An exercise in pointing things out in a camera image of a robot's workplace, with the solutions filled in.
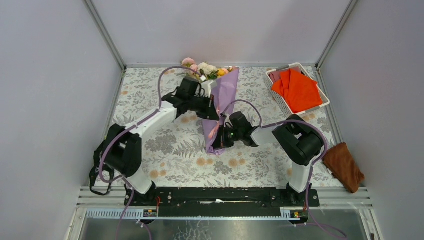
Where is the white fake flower stem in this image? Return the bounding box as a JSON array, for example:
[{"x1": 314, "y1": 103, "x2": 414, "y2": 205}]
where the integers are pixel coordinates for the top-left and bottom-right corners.
[{"x1": 198, "y1": 62, "x2": 219, "y2": 80}]

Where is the yellow fake flower bunch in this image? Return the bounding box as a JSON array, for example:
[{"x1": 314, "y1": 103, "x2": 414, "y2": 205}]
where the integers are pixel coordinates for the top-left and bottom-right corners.
[{"x1": 216, "y1": 68, "x2": 230, "y2": 78}]

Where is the pink fake flower stem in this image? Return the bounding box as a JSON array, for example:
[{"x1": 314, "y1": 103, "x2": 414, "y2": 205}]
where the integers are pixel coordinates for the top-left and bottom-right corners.
[{"x1": 181, "y1": 57, "x2": 199, "y2": 72}]

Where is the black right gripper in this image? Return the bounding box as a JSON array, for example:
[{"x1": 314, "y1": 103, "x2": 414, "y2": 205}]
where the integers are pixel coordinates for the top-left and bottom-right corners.
[{"x1": 211, "y1": 124, "x2": 243, "y2": 150}]

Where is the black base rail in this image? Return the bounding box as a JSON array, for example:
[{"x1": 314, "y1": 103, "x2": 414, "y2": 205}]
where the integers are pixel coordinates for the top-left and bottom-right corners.
[{"x1": 124, "y1": 187, "x2": 321, "y2": 218}]

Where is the pink and purple wrapping paper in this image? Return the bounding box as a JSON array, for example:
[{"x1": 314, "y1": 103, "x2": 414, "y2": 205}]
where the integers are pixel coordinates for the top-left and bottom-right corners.
[{"x1": 202, "y1": 67, "x2": 240, "y2": 155}]

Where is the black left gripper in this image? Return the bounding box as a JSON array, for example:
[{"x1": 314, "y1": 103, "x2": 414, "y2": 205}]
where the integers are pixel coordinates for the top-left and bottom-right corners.
[{"x1": 186, "y1": 93, "x2": 219, "y2": 121}]

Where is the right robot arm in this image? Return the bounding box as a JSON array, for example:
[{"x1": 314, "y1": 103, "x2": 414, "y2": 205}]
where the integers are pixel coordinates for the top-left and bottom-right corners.
[{"x1": 211, "y1": 111, "x2": 326, "y2": 206}]

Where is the brown cloth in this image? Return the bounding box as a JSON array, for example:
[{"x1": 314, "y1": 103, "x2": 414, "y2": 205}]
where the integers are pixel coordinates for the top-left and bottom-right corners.
[{"x1": 323, "y1": 142, "x2": 365, "y2": 194}]

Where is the orange folded paper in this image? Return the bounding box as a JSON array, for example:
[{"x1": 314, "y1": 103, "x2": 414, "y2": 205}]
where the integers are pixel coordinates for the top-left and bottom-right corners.
[{"x1": 271, "y1": 72, "x2": 323, "y2": 114}]

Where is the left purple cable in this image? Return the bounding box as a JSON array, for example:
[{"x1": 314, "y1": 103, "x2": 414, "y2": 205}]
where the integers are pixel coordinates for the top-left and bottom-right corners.
[{"x1": 98, "y1": 66, "x2": 207, "y2": 240}]

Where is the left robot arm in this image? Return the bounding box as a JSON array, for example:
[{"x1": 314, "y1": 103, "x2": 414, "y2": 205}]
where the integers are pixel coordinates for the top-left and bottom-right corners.
[{"x1": 98, "y1": 77, "x2": 220, "y2": 206}]

